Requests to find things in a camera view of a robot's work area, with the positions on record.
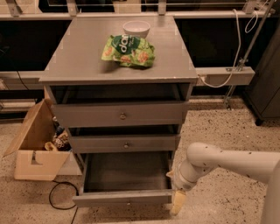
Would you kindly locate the dark grey side cabinet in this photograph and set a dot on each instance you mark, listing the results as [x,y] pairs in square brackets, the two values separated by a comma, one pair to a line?
[263,93]

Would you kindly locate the grey middle drawer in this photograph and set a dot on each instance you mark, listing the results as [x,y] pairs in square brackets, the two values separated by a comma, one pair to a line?
[124,143]

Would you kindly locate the items inside cardboard box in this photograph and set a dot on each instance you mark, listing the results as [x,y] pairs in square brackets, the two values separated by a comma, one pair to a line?
[59,140]

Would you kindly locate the green snack bag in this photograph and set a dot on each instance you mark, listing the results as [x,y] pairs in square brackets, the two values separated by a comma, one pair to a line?
[129,51]

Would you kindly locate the grey top drawer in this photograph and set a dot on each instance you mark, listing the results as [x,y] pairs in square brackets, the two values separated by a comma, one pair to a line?
[120,114]

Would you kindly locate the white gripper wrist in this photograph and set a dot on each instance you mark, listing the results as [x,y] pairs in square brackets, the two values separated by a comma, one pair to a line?
[179,182]

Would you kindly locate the grey wooden drawer cabinet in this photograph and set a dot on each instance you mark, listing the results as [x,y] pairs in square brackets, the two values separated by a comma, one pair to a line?
[78,75]

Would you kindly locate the grey wall shelf rail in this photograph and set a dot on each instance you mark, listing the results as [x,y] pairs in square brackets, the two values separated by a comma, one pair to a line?
[224,76]

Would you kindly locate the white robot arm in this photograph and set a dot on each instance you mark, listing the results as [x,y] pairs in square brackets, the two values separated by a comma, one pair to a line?
[202,158]

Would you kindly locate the open cardboard box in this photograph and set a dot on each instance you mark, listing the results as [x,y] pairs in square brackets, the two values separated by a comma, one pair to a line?
[33,161]

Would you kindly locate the grey drawer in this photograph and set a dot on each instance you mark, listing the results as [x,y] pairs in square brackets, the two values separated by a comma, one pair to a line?
[124,143]
[120,114]
[126,178]

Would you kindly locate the metal diagonal support rod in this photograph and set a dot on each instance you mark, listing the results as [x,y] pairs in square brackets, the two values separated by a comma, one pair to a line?
[267,6]

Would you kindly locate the grey bottom drawer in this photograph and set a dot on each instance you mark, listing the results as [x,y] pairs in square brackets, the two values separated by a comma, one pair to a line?
[126,178]

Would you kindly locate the white ceramic bowl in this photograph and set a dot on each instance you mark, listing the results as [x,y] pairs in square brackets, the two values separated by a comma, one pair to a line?
[137,28]

